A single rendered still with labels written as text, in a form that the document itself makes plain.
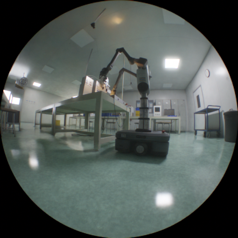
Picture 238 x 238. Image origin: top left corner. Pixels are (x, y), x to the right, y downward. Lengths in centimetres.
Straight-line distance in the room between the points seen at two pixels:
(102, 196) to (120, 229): 19
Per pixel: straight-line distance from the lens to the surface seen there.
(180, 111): 547
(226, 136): 241
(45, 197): 49
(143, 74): 128
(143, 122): 112
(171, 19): 276
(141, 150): 96
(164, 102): 537
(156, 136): 92
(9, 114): 282
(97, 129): 102
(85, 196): 46
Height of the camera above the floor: 34
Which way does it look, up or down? 4 degrees up
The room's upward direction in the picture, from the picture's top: 2 degrees clockwise
